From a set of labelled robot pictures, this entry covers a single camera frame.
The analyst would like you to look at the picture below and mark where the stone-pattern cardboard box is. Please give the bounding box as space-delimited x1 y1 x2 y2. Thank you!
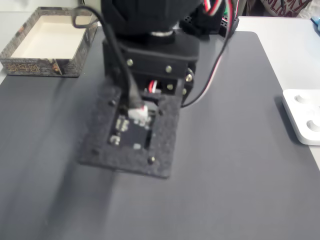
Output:
0 6 99 79

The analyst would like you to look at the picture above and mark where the dark grey table mat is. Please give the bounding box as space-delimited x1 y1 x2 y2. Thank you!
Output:
0 26 320 240

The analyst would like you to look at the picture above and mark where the white dimpled plastic tray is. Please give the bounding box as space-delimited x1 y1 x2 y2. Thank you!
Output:
282 88 320 146

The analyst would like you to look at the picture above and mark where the person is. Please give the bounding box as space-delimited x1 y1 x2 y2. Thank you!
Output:
259 0 320 18

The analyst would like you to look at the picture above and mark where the red white black servo cable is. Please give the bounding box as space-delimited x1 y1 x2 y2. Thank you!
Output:
203 0 222 16
181 0 235 108

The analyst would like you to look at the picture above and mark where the black camera cable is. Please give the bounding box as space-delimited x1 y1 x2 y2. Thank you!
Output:
71 6 145 111

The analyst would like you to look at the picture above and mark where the black wrist camera mount plate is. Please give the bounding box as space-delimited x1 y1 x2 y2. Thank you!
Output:
77 83 183 180

